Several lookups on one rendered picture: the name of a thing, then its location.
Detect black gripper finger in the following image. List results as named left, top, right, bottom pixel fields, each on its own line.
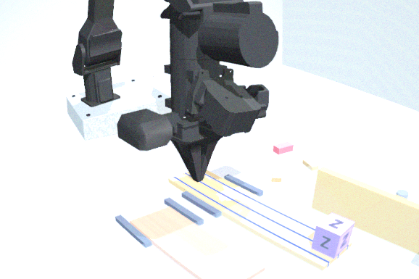
left=171, top=134, right=207, bottom=182
left=199, top=125, right=222, bottom=181

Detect pink rectangular block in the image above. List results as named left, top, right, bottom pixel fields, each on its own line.
left=273, top=142, right=294, bottom=154

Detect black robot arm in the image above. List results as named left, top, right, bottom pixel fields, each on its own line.
left=72, top=0, right=279, bottom=137

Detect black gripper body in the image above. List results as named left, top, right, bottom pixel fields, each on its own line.
left=117, top=58, right=228, bottom=151

